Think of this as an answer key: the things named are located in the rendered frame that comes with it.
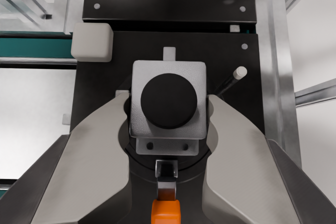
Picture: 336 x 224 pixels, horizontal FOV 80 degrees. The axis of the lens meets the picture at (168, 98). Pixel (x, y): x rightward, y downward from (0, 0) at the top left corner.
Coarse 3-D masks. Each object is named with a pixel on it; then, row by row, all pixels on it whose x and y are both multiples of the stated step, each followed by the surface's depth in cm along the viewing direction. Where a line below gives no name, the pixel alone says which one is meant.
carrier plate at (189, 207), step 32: (128, 32) 27; (160, 32) 27; (192, 32) 27; (96, 64) 26; (128, 64) 26; (224, 64) 26; (256, 64) 26; (96, 96) 25; (224, 96) 25; (256, 96) 26; (192, 192) 23
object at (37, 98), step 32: (0, 32) 29; (32, 32) 29; (0, 64) 32; (32, 64) 32; (64, 64) 32; (0, 96) 31; (32, 96) 31; (64, 96) 31; (0, 128) 30; (32, 128) 30; (64, 128) 30; (0, 160) 29; (32, 160) 29; (0, 192) 25
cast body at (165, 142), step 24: (168, 48) 16; (144, 72) 12; (168, 72) 12; (192, 72) 12; (144, 96) 10; (168, 96) 10; (192, 96) 11; (144, 120) 11; (168, 120) 10; (192, 120) 11; (144, 144) 14; (168, 144) 14; (192, 144) 14
